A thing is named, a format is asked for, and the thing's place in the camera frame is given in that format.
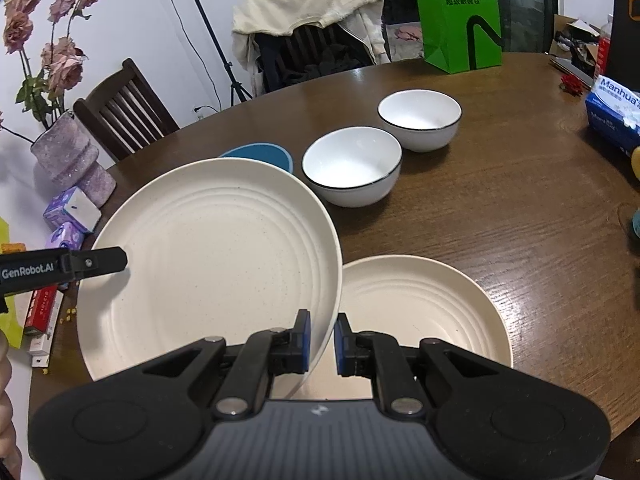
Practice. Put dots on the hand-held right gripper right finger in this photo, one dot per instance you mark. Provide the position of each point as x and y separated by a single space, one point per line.
340 345

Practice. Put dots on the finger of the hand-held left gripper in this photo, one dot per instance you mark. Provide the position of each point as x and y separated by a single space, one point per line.
100 260

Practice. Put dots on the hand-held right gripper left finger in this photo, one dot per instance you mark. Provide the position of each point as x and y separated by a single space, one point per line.
305 345

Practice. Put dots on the cream plate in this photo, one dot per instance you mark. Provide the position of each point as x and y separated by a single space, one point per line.
425 310
210 270

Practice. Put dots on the white bowl with black rim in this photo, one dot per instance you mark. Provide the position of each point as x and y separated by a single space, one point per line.
350 165
420 115

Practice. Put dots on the blue bowl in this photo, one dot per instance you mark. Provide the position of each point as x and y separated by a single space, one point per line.
255 152

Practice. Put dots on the person's left hand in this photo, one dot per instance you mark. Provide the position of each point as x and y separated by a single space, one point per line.
7 435

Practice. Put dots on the red box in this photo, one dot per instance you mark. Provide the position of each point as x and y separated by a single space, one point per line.
42 310

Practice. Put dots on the scattered yellow crumbs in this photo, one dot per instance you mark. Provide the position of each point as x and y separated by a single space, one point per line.
68 311

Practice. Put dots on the yellow-green snack box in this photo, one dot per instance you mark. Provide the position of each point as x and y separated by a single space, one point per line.
12 325

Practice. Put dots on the purple cube tissue pack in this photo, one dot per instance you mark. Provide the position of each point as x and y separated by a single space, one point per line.
65 207

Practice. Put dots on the white box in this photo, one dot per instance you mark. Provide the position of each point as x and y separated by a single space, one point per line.
39 352

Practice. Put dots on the dried pink roses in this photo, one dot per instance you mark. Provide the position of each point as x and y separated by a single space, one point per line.
65 67

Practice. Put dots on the black light stand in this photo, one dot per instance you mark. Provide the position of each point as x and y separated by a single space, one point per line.
232 80

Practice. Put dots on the dark clothes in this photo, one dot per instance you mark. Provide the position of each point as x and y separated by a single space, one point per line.
325 62

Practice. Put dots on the dark wooden chair with clothes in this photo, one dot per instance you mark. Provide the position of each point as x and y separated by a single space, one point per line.
310 40

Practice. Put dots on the pink clothes pile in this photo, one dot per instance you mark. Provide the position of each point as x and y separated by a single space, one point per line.
407 35

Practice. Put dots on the small teal bottle with tag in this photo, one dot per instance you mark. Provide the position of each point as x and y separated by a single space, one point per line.
635 225

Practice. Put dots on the chair draped with cream cloth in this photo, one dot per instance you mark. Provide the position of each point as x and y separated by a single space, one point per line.
300 0

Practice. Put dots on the green paper shopping bag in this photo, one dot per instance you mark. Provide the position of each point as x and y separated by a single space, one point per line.
450 35

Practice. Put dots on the red flower ornament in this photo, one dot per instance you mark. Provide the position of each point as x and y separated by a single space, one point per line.
571 84

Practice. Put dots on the yellow mug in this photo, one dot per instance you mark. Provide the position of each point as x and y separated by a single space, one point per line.
636 160

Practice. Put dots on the blue tissue box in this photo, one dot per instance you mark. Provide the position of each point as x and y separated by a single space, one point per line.
610 115

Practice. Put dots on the open cardboard box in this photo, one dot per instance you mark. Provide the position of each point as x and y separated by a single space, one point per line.
565 25

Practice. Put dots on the glass sliding door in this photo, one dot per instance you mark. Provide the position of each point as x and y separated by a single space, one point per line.
525 0

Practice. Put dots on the bottle with red label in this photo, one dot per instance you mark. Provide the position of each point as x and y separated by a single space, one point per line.
603 45

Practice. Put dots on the black box with orange mark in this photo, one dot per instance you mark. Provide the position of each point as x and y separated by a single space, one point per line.
627 25

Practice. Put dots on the wall outlet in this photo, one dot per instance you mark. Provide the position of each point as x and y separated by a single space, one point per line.
200 116

